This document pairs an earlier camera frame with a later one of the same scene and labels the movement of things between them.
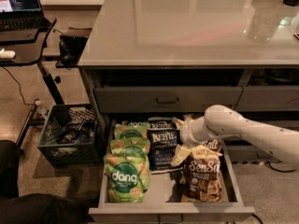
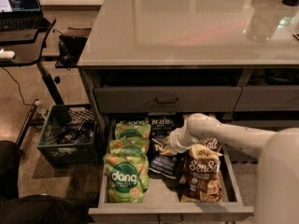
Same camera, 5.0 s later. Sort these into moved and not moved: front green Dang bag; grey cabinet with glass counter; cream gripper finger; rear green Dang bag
Moved: cream gripper finger
Not moved: grey cabinet with glass counter; front green Dang bag; rear green Dang bag
